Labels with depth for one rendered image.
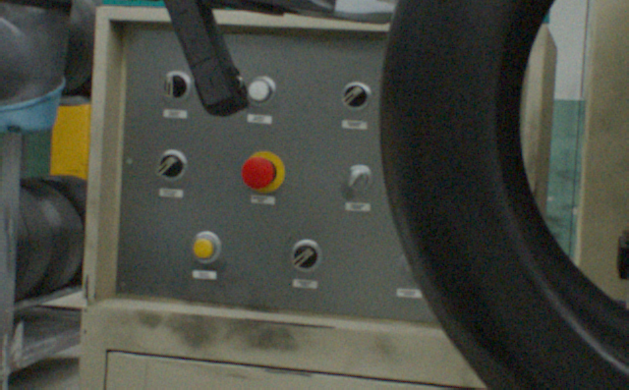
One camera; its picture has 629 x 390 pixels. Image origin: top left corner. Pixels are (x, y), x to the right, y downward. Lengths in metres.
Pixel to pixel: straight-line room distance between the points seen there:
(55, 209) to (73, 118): 5.82
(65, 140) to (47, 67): 9.74
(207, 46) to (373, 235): 0.61
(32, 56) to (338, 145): 0.60
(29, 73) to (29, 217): 3.58
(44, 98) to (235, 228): 0.58
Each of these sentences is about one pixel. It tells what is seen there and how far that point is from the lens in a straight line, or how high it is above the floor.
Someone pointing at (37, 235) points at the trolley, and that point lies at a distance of 4.58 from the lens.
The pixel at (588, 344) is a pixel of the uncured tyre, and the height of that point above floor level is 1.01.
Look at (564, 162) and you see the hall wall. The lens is 10.05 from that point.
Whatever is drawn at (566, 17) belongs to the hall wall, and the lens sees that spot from 10.09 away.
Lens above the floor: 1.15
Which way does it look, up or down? 3 degrees down
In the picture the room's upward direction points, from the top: 3 degrees clockwise
